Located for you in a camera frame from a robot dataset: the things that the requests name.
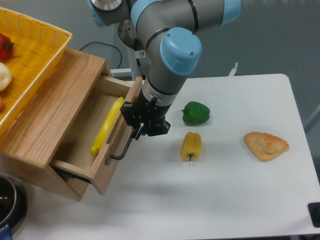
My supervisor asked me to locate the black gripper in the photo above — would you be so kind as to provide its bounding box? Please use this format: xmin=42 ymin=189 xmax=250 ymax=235
xmin=120 ymin=90 xmax=171 ymax=140

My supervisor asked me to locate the wooden top drawer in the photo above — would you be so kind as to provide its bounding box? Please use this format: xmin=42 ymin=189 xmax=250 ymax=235
xmin=50 ymin=76 xmax=143 ymax=195

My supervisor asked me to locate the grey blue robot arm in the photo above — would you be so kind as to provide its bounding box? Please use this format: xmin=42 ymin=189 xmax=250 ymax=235
xmin=88 ymin=0 xmax=242 ymax=139

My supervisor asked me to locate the wooden drawer cabinet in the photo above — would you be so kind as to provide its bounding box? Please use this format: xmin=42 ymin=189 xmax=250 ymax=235
xmin=0 ymin=48 xmax=108 ymax=201

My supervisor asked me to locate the yellow squash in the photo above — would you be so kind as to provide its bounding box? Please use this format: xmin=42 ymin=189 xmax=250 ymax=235
xmin=89 ymin=96 xmax=125 ymax=157

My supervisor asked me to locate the green bell pepper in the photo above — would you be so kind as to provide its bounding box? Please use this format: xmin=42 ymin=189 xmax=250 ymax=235
xmin=181 ymin=101 xmax=211 ymax=126

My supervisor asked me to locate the yellow bell pepper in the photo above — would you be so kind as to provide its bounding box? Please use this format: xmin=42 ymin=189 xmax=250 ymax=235
xmin=180 ymin=132 xmax=202 ymax=162

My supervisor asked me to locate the golden pastry bread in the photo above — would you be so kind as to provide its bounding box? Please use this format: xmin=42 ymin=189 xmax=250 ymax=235
xmin=243 ymin=131 xmax=290 ymax=162

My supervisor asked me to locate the yellow plastic basket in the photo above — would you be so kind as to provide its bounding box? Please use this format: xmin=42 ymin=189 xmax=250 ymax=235
xmin=0 ymin=7 xmax=73 ymax=133

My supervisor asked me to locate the white onion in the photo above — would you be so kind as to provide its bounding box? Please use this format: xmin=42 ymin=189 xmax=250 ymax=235
xmin=0 ymin=63 xmax=12 ymax=91

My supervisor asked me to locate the red bell pepper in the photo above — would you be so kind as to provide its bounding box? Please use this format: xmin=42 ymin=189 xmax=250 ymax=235
xmin=0 ymin=33 xmax=14 ymax=60

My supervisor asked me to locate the dark metal pot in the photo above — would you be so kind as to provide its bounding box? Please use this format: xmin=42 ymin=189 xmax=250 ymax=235
xmin=0 ymin=174 xmax=29 ymax=240

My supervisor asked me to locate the black corner device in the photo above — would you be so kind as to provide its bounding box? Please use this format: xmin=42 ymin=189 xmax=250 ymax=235
xmin=307 ymin=202 xmax=320 ymax=228

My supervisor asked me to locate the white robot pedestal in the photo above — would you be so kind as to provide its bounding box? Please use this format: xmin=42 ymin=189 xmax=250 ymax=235
xmin=109 ymin=18 xmax=152 ymax=81

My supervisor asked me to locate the black cable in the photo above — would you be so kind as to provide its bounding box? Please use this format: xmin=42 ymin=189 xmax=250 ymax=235
xmin=78 ymin=41 xmax=123 ymax=70

